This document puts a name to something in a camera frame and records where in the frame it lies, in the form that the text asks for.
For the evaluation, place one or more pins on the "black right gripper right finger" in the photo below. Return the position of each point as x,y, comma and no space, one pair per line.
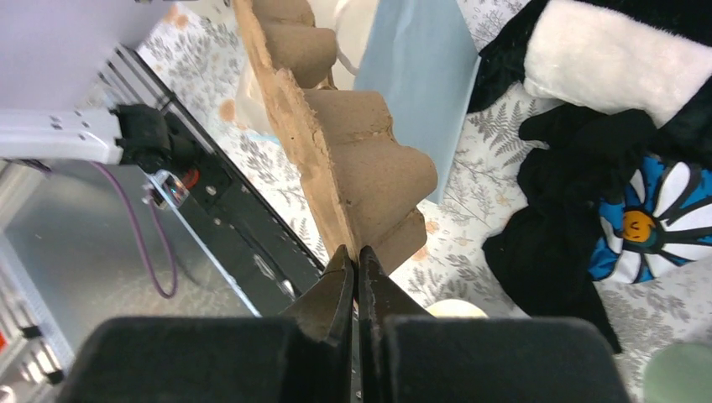
408,355

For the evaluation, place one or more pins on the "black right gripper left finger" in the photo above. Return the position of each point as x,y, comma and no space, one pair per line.
300,355

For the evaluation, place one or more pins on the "single white paper cup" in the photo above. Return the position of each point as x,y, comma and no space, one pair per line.
455,308

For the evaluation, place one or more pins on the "brown cardboard cup carrier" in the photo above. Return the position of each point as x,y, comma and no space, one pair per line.
361,185

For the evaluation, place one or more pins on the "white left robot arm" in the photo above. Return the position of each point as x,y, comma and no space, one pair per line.
61,133

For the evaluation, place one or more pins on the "black cloth with daisy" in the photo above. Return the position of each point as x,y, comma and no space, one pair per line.
607,200

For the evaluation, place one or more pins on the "pale green plastic cup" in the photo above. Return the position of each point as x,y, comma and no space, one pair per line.
680,372

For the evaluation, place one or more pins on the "light blue paper bag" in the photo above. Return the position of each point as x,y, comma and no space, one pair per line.
418,55

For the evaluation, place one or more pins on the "black white checkered pillow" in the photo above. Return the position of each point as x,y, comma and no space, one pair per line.
610,56

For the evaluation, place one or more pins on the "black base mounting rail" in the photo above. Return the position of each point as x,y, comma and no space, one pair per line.
255,248

